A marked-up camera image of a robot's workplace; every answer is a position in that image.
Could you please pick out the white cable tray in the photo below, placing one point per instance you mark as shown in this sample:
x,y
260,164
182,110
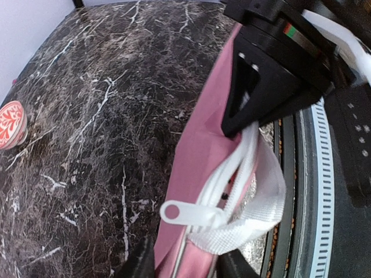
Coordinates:
x,y
317,224

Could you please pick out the red white patterned bowl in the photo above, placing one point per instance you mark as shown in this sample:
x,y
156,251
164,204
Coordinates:
x,y
13,125

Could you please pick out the pink racket bag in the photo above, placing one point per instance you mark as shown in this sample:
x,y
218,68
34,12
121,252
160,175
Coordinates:
x,y
223,192

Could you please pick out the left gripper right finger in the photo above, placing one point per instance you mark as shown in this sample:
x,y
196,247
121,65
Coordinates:
x,y
234,265

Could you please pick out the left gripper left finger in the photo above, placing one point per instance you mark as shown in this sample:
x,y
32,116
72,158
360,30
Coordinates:
x,y
141,262

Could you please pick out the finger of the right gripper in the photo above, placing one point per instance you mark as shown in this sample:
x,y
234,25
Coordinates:
x,y
262,90

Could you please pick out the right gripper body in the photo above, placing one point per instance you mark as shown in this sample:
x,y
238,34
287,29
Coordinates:
x,y
277,50

